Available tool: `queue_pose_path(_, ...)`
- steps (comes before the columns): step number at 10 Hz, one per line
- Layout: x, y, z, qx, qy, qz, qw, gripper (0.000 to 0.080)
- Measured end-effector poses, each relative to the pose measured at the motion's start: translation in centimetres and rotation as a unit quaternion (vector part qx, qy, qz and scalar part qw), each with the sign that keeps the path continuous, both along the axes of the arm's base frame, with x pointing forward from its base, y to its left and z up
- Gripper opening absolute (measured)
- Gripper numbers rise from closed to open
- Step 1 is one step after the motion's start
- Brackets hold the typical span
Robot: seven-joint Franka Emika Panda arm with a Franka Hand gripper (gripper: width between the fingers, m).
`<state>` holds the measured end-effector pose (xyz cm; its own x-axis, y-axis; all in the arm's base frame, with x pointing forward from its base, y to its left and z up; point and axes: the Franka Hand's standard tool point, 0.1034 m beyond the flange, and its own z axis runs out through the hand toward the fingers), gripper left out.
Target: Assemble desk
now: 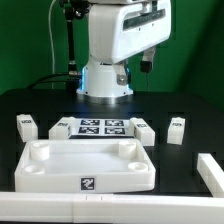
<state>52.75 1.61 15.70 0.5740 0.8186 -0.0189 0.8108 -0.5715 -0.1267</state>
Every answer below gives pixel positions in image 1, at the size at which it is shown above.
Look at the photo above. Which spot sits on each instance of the white right fence bar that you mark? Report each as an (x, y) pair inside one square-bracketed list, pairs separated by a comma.
[(212, 174)]

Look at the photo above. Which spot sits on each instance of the fiducial marker sheet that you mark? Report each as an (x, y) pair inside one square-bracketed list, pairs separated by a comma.
[(102, 127)]

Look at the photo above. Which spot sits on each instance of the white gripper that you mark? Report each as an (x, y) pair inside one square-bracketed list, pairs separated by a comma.
[(139, 28)]

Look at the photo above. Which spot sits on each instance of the white front fence bar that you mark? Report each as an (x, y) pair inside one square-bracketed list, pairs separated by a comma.
[(110, 209)]

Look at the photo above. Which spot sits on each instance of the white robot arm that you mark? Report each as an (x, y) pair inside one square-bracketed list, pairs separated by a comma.
[(99, 79)]

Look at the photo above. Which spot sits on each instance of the white fence bar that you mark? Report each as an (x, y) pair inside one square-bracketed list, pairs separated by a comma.
[(110, 209), (212, 174)]

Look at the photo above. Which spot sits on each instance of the white desk top tray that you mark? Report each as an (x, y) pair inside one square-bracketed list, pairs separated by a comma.
[(84, 166)]

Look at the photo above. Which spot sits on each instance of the black camera stand pole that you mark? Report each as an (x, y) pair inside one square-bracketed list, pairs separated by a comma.
[(73, 9)]

